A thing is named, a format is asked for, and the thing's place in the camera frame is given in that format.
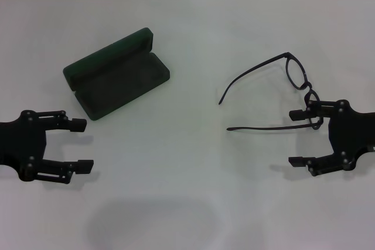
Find black glasses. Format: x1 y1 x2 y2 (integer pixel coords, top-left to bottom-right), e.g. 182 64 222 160
217 52 325 132

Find green glasses case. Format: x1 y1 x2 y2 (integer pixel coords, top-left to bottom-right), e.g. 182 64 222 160
62 27 171 121

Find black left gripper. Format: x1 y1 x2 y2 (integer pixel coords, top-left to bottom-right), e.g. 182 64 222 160
0 109 95 186

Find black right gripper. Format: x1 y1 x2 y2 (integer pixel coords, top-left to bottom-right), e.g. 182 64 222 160
288 100 375 178

